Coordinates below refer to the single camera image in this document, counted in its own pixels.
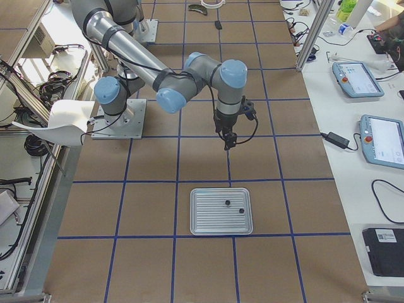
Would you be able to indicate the black power adapter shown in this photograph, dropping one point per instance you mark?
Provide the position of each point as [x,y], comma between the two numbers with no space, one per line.
[336,140]

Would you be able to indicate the aluminium frame post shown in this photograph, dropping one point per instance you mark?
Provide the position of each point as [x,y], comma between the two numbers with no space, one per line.
[314,32]

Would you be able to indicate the ribbed metal tray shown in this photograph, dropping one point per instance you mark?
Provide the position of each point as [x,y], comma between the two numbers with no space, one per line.
[210,216]

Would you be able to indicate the white plastic chair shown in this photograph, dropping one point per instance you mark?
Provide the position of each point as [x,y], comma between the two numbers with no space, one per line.
[67,123]

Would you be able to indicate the near teach pendant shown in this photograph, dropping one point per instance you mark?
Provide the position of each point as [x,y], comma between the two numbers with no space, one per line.
[382,140]

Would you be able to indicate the teach pendant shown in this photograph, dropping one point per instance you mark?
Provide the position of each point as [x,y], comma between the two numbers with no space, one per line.
[356,80]
[382,140]

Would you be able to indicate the black brake pad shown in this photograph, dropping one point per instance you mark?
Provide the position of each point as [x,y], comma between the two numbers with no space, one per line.
[218,25]

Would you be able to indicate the far teach pendant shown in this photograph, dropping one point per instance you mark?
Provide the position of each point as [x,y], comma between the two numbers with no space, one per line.
[356,80]

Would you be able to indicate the white curved plastic bracket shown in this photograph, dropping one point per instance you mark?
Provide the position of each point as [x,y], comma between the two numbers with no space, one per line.
[216,5]

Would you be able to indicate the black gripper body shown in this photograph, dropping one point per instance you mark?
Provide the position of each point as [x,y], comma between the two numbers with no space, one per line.
[225,122]

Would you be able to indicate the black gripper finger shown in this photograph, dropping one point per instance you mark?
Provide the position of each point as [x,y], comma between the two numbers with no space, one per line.
[228,139]
[233,139]

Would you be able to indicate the green brake shoe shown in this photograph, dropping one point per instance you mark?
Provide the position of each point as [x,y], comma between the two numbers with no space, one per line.
[198,8]

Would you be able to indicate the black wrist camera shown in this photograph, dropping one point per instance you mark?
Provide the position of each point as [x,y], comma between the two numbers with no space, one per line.
[247,109]

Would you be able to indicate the black flat box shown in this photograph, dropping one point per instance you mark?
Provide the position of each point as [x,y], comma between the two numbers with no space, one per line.
[385,251]

